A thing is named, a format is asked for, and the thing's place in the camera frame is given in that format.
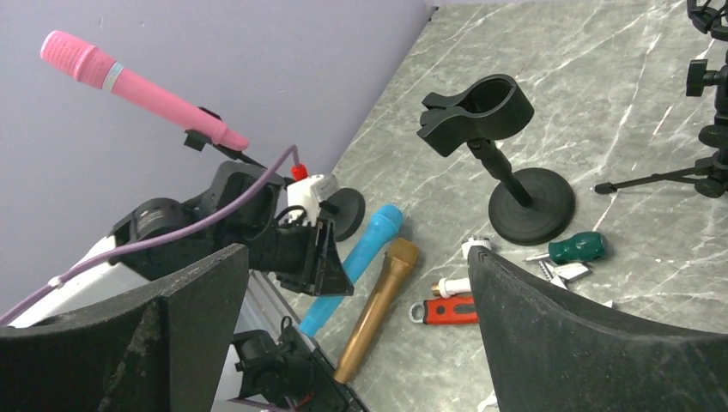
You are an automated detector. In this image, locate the red handle adjustable wrench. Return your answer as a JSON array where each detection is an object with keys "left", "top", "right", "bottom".
[{"left": 409, "top": 260, "right": 590, "bottom": 325}]

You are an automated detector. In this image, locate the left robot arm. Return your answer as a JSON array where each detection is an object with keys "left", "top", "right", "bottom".
[{"left": 1, "top": 161, "right": 366, "bottom": 327}]

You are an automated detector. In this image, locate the green handle screwdriver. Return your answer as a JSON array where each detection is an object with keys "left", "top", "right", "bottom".
[{"left": 524, "top": 231, "right": 607, "bottom": 265}]

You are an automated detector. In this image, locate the blue mic round-base stand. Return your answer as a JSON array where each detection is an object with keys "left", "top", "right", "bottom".
[{"left": 417, "top": 74, "right": 576, "bottom": 245}]

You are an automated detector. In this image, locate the white plastic faucet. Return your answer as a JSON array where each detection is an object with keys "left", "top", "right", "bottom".
[{"left": 431, "top": 235, "right": 496, "bottom": 299}]

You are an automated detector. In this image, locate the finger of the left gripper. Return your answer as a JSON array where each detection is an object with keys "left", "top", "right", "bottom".
[{"left": 276, "top": 218, "right": 354, "bottom": 296}]

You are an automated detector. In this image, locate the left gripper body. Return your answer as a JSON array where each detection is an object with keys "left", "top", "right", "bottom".
[{"left": 196, "top": 161, "right": 306, "bottom": 273}]

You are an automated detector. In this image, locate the gold microphone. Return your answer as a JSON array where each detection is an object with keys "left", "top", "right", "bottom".
[{"left": 333, "top": 238, "right": 420, "bottom": 385}]

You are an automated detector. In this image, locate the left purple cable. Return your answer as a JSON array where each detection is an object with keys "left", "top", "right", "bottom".
[{"left": 0, "top": 144, "right": 300, "bottom": 328}]

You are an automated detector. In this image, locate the pink microphone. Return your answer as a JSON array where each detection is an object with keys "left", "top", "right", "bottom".
[{"left": 40, "top": 30, "right": 249, "bottom": 151}]

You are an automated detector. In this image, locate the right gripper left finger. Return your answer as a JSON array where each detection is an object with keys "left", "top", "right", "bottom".
[{"left": 1, "top": 245, "right": 249, "bottom": 411}]

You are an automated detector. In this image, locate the black tripod mic stand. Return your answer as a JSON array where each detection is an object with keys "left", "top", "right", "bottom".
[{"left": 594, "top": 0, "right": 728, "bottom": 199}]

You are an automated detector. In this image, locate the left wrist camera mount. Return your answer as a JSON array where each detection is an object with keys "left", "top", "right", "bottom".
[{"left": 286, "top": 164, "right": 341, "bottom": 222}]

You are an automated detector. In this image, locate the blue microphone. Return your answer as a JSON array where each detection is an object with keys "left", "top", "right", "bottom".
[{"left": 300, "top": 203, "right": 403, "bottom": 337}]

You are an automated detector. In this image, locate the pink mic round-base stand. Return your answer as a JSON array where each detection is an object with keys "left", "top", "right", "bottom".
[{"left": 185, "top": 130, "right": 366, "bottom": 241}]

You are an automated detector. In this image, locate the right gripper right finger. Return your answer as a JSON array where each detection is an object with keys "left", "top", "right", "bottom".
[{"left": 468, "top": 245, "right": 727, "bottom": 411}]

